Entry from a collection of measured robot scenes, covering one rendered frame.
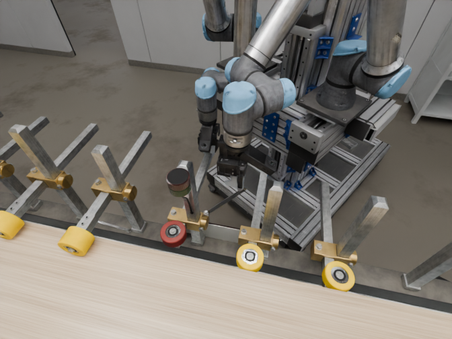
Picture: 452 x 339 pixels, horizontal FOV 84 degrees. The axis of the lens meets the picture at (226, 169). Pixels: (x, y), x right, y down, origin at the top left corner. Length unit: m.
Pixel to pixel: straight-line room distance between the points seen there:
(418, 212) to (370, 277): 1.36
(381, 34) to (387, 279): 0.79
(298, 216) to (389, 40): 1.15
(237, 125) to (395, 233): 1.74
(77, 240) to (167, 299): 0.30
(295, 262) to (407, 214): 1.44
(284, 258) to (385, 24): 0.78
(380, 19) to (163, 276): 0.88
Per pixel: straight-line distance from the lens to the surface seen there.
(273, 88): 0.64
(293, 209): 1.74
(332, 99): 1.10
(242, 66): 0.73
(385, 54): 0.91
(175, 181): 0.64
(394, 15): 0.83
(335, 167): 2.09
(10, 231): 1.01
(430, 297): 1.17
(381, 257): 2.03
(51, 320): 0.86
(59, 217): 1.30
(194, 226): 0.89
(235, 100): 0.57
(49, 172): 1.02
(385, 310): 0.84
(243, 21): 0.96
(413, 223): 2.30
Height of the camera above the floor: 1.62
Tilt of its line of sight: 47 degrees down
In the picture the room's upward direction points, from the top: 1 degrees counter-clockwise
